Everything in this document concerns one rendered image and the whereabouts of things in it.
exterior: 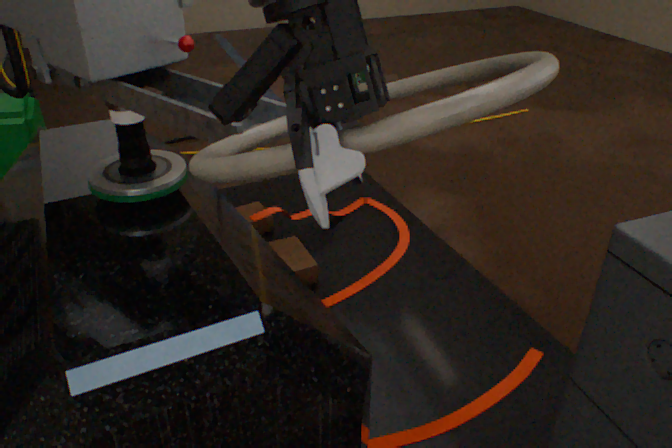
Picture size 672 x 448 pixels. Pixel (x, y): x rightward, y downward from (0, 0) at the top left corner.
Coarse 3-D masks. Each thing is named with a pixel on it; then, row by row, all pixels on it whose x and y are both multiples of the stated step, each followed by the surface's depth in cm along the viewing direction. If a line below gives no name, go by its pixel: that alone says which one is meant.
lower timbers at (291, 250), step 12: (252, 204) 275; (264, 228) 267; (276, 240) 246; (288, 240) 246; (288, 252) 239; (300, 252) 239; (288, 264) 232; (300, 264) 231; (312, 264) 231; (300, 276) 230; (312, 276) 233
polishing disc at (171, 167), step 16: (112, 160) 135; (160, 160) 135; (176, 160) 135; (96, 176) 128; (112, 176) 128; (144, 176) 128; (160, 176) 128; (176, 176) 128; (112, 192) 123; (128, 192) 123; (144, 192) 124
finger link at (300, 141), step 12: (288, 96) 52; (288, 108) 51; (300, 108) 51; (288, 120) 51; (300, 120) 50; (312, 120) 53; (300, 132) 50; (300, 144) 50; (300, 156) 51; (312, 156) 51; (300, 168) 51
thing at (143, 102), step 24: (144, 72) 123; (168, 72) 116; (96, 96) 118; (120, 96) 111; (144, 96) 105; (168, 96) 116; (192, 96) 114; (168, 120) 102; (192, 120) 97; (216, 120) 92; (264, 120) 101; (264, 144) 94
